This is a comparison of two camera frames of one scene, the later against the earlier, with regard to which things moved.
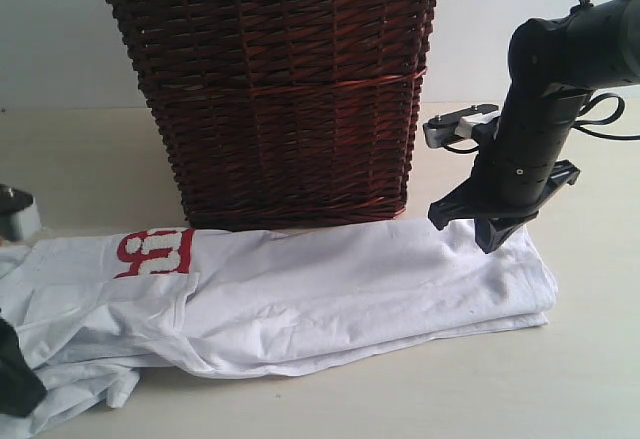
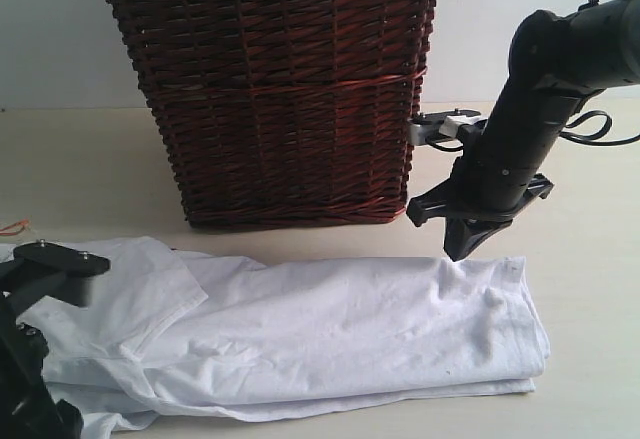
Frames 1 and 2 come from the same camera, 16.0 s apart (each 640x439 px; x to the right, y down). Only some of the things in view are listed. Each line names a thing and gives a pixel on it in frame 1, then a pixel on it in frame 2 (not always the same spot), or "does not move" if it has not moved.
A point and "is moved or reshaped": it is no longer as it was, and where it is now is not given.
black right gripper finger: [463, 202] to [437, 203]
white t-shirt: [93, 310] is moved or reshaped
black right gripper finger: [490, 233] to [463, 233]
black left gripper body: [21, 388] to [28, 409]
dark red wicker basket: [286, 104] does not move
